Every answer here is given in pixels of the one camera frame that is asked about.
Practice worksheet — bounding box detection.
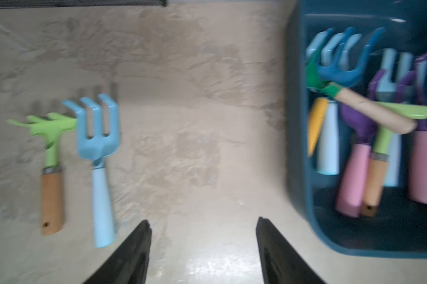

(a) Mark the purple trowel pink handle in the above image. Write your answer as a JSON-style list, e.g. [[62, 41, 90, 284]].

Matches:
[[335, 104, 379, 218]]

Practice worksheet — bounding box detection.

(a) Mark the lime rake brown handle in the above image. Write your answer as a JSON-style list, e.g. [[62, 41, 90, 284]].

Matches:
[[7, 112, 77, 235]]

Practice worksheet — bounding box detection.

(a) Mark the green rake wooden handle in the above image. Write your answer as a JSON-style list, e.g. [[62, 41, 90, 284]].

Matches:
[[306, 52, 416, 134]]

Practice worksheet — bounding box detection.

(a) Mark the purple rake pink handle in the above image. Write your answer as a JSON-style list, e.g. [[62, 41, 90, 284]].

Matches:
[[396, 53, 427, 204]]

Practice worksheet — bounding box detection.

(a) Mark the light blue fork rake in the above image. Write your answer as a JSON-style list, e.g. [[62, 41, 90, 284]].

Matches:
[[63, 93, 121, 248]]

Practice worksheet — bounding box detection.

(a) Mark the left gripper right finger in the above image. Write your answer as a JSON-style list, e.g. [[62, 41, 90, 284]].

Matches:
[[256, 217, 324, 284]]

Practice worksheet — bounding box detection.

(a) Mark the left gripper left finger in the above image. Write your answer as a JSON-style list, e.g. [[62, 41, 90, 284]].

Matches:
[[85, 220, 152, 284]]

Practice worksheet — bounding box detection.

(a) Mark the blue fork yellow handle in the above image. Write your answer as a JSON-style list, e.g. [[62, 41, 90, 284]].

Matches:
[[307, 27, 386, 157]]

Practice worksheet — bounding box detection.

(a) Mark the teal plastic storage box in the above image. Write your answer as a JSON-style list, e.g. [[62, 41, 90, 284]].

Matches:
[[285, 1, 427, 259]]

